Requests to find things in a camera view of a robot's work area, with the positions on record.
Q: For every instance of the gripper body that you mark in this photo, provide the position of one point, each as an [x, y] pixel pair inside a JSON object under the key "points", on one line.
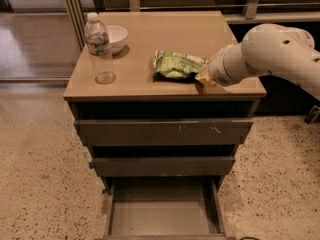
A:
{"points": [[219, 69]]}

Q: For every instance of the green jalapeno chip bag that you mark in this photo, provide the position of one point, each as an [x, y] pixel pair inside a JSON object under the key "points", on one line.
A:
{"points": [[176, 66]]}

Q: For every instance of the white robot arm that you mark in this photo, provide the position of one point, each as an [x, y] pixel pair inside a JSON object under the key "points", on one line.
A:
{"points": [[267, 49]]}

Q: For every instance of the dark robot base foot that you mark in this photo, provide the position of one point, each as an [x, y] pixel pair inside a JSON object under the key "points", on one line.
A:
{"points": [[313, 116]]}

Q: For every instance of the grey top drawer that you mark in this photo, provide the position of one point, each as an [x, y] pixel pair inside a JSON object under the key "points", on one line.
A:
{"points": [[193, 132]]}

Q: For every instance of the grey drawer cabinet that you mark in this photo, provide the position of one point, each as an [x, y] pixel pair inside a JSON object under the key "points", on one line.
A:
{"points": [[136, 95]]}

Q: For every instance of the grey middle drawer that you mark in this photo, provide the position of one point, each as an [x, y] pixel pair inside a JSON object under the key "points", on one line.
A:
{"points": [[162, 166]]}

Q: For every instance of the open grey bottom drawer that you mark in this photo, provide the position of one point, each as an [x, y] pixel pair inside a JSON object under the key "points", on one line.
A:
{"points": [[173, 208]]}

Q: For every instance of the white ceramic bowl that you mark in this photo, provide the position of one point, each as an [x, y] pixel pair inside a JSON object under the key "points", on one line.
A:
{"points": [[117, 38]]}

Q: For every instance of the clear plastic water bottle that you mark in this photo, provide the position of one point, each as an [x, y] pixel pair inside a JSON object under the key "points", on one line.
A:
{"points": [[100, 50]]}

